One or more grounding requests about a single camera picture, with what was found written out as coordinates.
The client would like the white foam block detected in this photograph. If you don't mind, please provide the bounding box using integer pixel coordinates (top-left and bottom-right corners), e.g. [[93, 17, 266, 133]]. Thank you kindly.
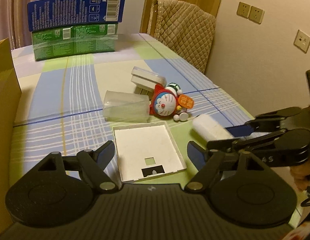
[[192, 114, 234, 142]]

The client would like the person's right hand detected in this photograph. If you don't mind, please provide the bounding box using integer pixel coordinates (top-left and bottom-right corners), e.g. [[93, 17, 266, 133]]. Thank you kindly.
[[290, 161, 310, 191]]

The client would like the white shallow box lid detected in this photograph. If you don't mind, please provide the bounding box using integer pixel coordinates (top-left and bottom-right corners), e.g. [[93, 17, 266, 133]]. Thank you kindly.
[[113, 121, 186, 183]]

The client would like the translucent plastic cup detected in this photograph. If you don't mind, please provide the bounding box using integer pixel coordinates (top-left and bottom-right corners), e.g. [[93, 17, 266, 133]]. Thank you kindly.
[[103, 90, 150, 122]]

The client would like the checked tablecloth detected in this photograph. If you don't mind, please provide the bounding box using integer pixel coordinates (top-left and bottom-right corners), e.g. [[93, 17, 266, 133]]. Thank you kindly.
[[9, 34, 252, 184]]

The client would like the Doraemon toy figure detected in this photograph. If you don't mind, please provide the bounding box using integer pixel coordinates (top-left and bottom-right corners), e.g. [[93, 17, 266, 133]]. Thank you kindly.
[[150, 85, 195, 122]]

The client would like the green white striped ball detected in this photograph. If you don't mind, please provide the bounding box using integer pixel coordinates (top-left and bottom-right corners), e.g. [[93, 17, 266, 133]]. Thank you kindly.
[[165, 82, 183, 97]]

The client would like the white rectangular box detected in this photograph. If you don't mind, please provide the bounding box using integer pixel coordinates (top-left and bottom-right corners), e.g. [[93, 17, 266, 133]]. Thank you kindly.
[[131, 67, 166, 97]]

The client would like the brown cardboard box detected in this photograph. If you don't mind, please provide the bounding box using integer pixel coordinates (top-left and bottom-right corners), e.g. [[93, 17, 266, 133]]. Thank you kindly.
[[0, 38, 21, 233]]

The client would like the beige quilted chair cover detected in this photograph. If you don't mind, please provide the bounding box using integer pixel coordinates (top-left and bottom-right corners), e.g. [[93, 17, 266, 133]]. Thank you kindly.
[[147, 0, 216, 74]]

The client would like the green carton box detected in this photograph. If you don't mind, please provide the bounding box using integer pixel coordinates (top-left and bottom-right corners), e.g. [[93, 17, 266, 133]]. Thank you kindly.
[[32, 23, 118, 61]]

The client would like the blue carton box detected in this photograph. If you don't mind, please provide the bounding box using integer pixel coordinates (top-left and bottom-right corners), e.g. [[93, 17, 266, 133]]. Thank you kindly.
[[27, 0, 125, 32]]

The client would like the pink curtain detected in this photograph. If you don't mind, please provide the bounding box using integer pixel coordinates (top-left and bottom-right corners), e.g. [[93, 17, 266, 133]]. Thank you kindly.
[[0, 0, 35, 49]]

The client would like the single wall socket plate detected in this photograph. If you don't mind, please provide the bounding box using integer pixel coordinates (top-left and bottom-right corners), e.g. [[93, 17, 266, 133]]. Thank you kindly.
[[294, 29, 310, 53]]

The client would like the double wall socket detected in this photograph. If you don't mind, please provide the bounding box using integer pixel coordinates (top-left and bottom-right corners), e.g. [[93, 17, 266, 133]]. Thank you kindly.
[[237, 2, 265, 24]]

